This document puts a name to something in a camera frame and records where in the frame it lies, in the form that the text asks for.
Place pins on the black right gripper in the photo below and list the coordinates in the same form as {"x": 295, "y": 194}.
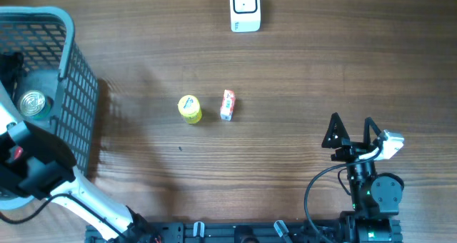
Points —
{"x": 358, "y": 149}

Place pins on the red white small carton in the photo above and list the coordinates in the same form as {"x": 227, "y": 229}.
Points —
{"x": 227, "y": 106}

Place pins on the yellow lidded jar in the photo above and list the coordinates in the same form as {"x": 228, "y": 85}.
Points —
{"x": 190, "y": 109}

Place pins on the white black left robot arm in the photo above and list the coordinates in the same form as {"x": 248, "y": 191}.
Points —
{"x": 36, "y": 163}

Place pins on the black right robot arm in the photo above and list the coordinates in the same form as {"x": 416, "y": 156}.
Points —
{"x": 375, "y": 196}

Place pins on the white barcode scanner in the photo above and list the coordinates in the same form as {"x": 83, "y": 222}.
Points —
{"x": 245, "y": 15}

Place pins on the grey plastic basket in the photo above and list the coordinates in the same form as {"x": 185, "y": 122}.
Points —
{"x": 54, "y": 65}

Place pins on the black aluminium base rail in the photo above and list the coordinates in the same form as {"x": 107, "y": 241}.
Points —
{"x": 296, "y": 232}

